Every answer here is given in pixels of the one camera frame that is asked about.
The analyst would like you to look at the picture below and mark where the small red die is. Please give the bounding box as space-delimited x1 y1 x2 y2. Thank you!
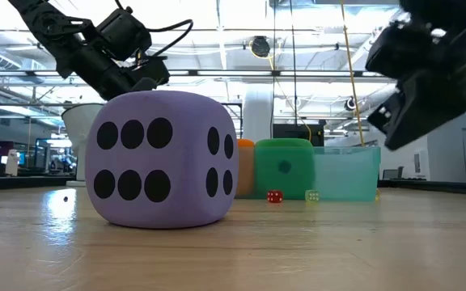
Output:
266 189 285 205

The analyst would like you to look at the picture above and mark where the teal translucent plastic bin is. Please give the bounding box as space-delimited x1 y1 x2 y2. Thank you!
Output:
252 145 382 203

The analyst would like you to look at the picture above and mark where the green foam die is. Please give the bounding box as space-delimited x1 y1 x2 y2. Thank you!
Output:
253 137 316 200

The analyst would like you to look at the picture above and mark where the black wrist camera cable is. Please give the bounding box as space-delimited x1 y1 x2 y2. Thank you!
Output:
146 18 195 58

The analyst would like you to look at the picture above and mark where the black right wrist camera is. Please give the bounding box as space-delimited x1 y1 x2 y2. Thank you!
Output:
365 19 441 79

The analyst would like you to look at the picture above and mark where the orange foam die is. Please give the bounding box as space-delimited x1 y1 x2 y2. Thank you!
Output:
236 138 256 197

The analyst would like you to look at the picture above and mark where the black wall screen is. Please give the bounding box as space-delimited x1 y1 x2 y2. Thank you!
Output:
272 123 325 148

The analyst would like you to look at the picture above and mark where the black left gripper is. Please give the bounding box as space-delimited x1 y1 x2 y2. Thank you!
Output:
66 43 172 102

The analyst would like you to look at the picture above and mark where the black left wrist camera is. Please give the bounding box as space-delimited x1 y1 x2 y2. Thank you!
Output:
94 7 154 62

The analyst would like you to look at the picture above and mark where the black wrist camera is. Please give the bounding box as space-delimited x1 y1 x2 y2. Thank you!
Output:
94 7 154 62
365 19 441 79

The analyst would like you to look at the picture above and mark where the yellow hanging cable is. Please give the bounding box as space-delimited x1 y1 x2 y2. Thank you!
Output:
339 0 366 148

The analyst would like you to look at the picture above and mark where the small green translucent die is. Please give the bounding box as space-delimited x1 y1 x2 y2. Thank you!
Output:
304 188 321 204

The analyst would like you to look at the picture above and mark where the purple foam die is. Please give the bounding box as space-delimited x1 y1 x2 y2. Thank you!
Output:
84 90 240 230

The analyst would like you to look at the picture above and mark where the black ceiling cable reel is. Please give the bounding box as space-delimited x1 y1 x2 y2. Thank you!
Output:
250 35 272 58

